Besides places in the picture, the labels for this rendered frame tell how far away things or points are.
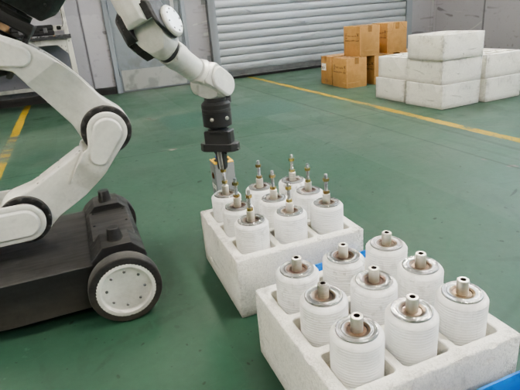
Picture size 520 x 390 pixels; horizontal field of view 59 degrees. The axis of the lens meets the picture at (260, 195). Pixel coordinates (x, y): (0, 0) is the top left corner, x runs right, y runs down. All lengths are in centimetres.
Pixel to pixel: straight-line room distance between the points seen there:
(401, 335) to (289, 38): 614
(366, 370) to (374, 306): 16
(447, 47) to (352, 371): 316
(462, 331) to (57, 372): 94
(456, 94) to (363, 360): 322
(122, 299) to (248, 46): 550
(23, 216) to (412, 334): 107
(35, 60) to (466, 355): 121
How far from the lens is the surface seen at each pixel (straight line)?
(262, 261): 126
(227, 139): 140
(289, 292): 101
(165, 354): 126
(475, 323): 97
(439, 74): 381
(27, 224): 147
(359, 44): 504
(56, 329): 147
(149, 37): 122
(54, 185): 147
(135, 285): 137
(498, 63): 416
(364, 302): 97
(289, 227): 129
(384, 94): 432
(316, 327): 93
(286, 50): 682
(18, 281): 141
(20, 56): 138
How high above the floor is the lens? 78
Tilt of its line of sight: 21 degrees down
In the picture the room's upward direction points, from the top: 5 degrees counter-clockwise
